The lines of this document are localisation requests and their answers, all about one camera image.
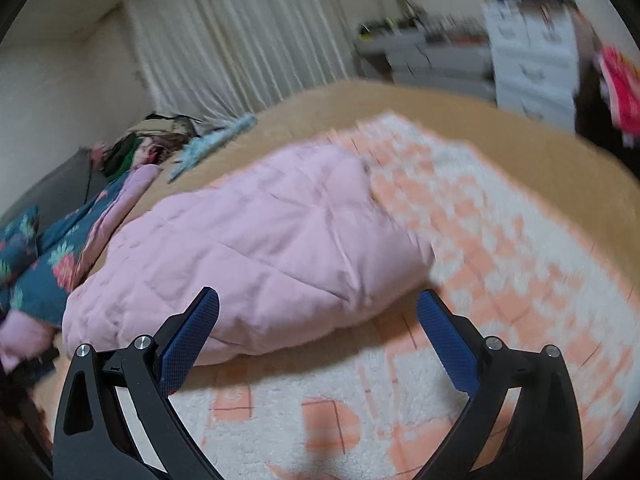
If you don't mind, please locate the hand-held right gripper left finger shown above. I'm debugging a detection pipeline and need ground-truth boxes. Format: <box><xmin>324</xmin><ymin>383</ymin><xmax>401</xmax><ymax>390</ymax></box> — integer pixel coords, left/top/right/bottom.
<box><xmin>52</xmin><ymin>287</ymin><xmax>223</xmax><ymax>480</ymax></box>

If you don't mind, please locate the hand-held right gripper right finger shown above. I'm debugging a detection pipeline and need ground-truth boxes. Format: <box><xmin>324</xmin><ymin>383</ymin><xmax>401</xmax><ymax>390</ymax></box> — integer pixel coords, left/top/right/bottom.
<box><xmin>416</xmin><ymin>288</ymin><xmax>584</xmax><ymax>480</ymax></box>

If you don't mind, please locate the pink quilted jacket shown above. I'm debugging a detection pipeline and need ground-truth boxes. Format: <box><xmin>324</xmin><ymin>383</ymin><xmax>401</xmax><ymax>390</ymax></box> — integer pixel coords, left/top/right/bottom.
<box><xmin>62</xmin><ymin>147</ymin><xmax>436</xmax><ymax>366</ymax></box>

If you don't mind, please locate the pile of mixed clothes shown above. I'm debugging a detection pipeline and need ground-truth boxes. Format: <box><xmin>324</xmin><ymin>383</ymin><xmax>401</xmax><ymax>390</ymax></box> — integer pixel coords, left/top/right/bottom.
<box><xmin>90</xmin><ymin>114</ymin><xmax>221</xmax><ymax>178</ymax></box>

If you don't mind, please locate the orange white checked blanket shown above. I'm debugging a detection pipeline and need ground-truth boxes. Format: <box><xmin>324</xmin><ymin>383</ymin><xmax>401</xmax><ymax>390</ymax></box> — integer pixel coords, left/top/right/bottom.
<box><xmin>165</xmin><ymin>112</ymin><xmax>640</xmax><ymax>480</ymax></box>

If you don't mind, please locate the teal floral quilt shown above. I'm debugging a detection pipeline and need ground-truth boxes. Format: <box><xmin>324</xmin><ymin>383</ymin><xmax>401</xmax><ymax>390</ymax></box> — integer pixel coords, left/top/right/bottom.
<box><xmin>0</xmin><ymin>162</ymin><xmax>163</xmax><ymax>376</ymax></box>

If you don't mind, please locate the light blue cloth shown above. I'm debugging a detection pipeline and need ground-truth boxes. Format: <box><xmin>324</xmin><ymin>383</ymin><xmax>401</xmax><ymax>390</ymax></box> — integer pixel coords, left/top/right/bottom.
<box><xmin>167</xmin><ymin>114</ymin><xmax>258</xmax><ymax>183</ymax></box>

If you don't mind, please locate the grey headboard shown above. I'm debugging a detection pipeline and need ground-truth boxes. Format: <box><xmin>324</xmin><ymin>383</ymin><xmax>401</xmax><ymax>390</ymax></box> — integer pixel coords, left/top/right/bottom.
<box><xmin>0</xmin><ymin>147</ymin><xmax>116</xmax><ymax>226</ymax></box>

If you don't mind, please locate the tan bed sheet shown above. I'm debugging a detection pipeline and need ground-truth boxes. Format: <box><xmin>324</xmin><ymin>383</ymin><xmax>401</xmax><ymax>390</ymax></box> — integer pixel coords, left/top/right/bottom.
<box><xmin>30</xmin><ymin>80</ymin><xmax>640</xmax><ymax>401</ymax></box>

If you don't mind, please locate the grey cabinet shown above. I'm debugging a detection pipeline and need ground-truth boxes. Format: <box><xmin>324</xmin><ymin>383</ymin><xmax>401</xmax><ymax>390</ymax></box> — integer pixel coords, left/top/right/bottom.
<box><xmin>355</xmin><ymin>15</ymin><xmax>496</xmax><ymax>101</ymax></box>

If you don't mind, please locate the white drawer unit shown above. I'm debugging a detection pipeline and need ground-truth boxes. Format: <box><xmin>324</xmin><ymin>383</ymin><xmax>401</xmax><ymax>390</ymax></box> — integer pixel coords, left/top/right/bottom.
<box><xmin>482</xmin><ymin>0</ymin><xmax>581</xmax><ymax>133</ymax></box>

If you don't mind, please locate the red pink cloth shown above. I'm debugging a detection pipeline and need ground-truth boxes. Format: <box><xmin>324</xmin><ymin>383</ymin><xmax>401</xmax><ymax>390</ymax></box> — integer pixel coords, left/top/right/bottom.
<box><xmin>597</xmin><ymin>45</ymin><xmax>640</xmax><ymax>148</ymax></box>

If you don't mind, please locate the white pleated curtain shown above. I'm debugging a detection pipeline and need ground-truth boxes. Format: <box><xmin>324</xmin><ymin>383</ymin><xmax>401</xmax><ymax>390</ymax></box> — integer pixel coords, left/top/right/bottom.
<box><xmin>122</xmin><ymin>0</ymin><xmax>381</xmax><ymax>116</ymax></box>

